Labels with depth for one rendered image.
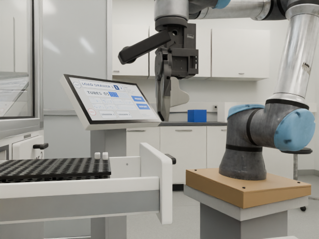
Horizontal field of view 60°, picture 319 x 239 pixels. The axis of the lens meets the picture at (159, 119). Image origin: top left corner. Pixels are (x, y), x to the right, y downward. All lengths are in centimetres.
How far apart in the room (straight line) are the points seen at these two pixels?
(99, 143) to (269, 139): 92
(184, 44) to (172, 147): 303
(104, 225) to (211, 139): 242
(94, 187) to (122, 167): 25
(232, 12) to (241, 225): 62
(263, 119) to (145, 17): 379
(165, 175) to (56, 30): 203
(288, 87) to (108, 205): 58
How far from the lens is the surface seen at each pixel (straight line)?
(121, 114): 141
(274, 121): 81
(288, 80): 85
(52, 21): 241
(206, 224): 100
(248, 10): 95
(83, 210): 48
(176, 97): 58
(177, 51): 59
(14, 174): 54
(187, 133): 361
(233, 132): 91
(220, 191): 83
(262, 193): 81
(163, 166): 46
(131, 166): 72
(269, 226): 95
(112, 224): 158
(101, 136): 146
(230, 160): 91
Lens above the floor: 100
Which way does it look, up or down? 1 degrees down
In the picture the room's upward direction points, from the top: straight up
